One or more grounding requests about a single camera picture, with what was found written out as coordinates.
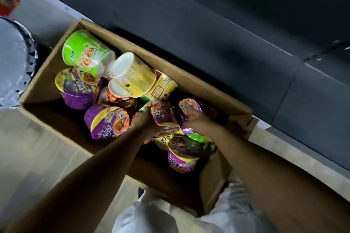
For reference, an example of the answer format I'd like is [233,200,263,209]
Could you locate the person's right hand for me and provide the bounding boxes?
[183,110,220,138]

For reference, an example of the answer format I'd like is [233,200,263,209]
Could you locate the person's left hand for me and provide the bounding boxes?
[131,107,162,138]

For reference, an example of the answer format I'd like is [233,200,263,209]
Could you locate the purple cup noodle bowl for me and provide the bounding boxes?
[147,100,181,137]

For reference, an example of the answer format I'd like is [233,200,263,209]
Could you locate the noodle bowls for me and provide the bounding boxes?
[54,29,219,175]

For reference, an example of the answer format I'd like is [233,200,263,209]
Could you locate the dark metal store shelving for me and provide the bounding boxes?
[8,0,350,172]

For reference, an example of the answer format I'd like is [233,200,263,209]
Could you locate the brown cardboard box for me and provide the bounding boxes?
[18,19,259,217]

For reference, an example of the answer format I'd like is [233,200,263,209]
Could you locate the person's right forearm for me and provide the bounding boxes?
[207,126,350,233]

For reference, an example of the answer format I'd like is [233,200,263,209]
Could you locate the person's left forearm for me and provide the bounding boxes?
[5,129,153,233]

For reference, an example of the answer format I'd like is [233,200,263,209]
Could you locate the person's white trousers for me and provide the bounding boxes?
[111,170,277,233]

